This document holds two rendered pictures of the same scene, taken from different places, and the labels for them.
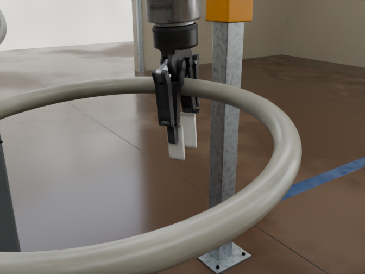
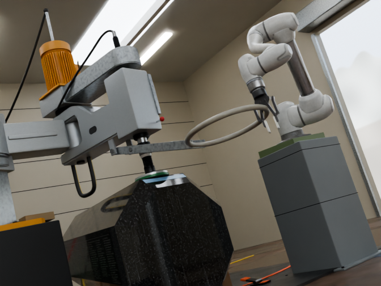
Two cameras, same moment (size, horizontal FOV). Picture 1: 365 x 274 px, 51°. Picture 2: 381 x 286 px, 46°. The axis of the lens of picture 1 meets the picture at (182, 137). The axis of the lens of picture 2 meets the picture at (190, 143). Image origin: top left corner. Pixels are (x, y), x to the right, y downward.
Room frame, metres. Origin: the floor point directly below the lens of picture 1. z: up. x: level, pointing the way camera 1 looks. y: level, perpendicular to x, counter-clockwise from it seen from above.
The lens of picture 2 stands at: (0.08, -2.26, 0.38)
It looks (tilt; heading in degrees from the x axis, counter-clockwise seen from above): 12 degrees up; 86
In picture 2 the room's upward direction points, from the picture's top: 16 degrees counter-clockwise
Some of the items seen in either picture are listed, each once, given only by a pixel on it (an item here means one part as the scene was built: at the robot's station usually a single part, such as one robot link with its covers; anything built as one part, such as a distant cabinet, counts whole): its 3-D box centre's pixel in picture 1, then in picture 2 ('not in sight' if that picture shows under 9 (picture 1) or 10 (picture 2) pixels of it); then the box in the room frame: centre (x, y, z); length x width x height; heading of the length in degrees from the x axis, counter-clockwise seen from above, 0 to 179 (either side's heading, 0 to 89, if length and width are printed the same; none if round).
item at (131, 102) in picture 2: not in sight; (125, 110); (-0.09, 0.59, 1.32); 0.36 x 0.22 x 0.45; 138
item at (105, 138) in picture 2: not in sight; (99, 130); (-0.31, 0.81, 1.30); 0.74 x 0.23 x 0.49; 138
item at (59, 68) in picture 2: not in sight; (61, 70); (-0.51, 0.99, 1.90); 0.31 x 0.28 x 0.40; 48
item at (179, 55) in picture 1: (176, 51); (261, 98); (0.66, 0.01, 1.00); 0.08 x 0.07 x 0.09; 153
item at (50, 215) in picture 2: not in sight; (37, 218); (-0.83, 0.74, 0.81); 0.20 x 0.10 x 0.05; 44
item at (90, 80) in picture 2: not in sight; (91, 87); (-0.29, 0.77, 1.62); 0.96 x 0.25 x 0.17; 138
